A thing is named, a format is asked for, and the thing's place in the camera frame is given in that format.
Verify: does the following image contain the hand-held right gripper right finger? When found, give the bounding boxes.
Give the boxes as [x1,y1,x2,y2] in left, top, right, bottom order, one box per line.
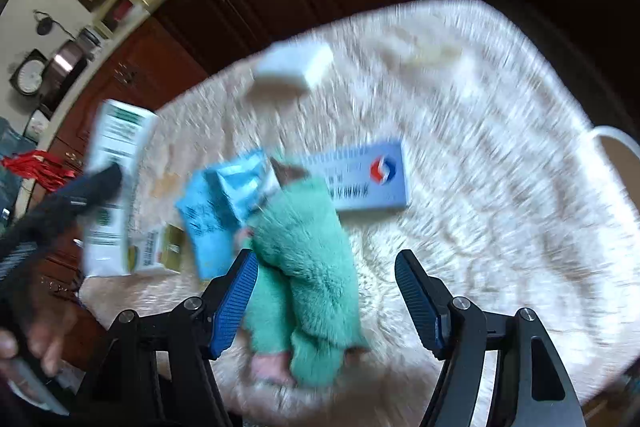
[394,249,586,427]

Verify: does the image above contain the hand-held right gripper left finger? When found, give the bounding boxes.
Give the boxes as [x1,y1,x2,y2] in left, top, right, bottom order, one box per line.
[75,248,259,427]

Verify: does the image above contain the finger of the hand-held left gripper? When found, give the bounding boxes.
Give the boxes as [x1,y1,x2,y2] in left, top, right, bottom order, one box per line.
[47,164,123,228]

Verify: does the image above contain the white green printed carton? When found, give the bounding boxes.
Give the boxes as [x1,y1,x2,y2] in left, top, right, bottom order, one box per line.
[81,99,160,278]

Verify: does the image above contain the green plush toy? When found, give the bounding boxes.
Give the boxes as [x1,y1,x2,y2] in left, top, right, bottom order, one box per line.
[235,162,371,388]

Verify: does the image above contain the white rimmed bin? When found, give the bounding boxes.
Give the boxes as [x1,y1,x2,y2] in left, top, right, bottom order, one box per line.
[582,125,640,218]

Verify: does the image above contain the person's left hand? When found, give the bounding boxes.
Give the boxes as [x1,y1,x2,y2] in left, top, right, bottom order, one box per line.
[0,279,81,378]

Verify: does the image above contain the red tassel ornament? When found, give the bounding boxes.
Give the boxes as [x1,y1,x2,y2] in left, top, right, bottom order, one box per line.
[0,149,83,192]

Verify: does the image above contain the floral white mug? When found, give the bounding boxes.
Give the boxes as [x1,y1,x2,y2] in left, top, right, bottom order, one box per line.
[22,109,51,140]

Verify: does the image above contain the light blue snack packet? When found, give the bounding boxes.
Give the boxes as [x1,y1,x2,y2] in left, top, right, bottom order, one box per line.
[175,149,281,280]

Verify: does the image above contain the blue water jug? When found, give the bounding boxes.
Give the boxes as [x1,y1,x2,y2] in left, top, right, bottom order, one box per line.
[0,117,26,158]

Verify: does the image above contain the round dial kitchen scale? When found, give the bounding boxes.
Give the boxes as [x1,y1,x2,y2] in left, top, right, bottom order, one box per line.
[10,49,51,98]

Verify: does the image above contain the silver rice cooker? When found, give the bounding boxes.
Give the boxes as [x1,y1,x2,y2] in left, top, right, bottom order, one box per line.
[47,39,88,82]

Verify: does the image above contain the cream quilted tablecloth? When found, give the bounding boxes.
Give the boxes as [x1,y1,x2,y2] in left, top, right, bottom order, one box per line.
[80,0,640,427]

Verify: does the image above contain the blue white medicine box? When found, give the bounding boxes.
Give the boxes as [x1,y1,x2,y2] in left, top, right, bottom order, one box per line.
[295,139,413,212]

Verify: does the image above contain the steel kettle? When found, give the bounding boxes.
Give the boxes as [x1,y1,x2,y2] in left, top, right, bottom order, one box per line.
[77,26,103,58]

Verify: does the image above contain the hanging black pan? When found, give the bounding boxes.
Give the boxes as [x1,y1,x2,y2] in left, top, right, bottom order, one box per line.
[32,9,57,36]

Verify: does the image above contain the large white foam block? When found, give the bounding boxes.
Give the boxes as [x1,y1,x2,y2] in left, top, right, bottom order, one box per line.
[245,42,335,100]

